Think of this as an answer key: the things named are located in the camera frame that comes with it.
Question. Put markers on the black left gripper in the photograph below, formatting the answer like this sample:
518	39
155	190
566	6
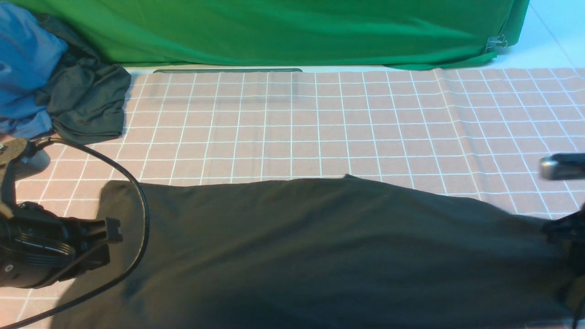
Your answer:
91	240

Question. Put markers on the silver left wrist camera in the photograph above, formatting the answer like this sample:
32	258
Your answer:
21	159

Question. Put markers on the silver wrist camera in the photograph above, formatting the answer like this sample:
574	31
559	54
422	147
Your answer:
21	159
563	166

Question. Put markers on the blue garment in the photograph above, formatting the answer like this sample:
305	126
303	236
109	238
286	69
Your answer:
28	56

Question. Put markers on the green backdrop cloth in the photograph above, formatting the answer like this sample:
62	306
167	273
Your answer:
401	34

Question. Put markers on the pink checkered tablecloth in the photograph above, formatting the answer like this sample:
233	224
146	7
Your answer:
479	133

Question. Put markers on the dark gray long-sleeve shirt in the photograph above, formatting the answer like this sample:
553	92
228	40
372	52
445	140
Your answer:
345	253

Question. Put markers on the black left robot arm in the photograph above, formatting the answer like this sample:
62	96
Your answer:
39	248

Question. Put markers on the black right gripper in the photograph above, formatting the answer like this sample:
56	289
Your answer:
569	229

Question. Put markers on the dark green crumpled garment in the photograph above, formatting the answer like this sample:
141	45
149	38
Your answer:
85	95

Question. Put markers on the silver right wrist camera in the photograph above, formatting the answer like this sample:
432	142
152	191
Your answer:
563	166

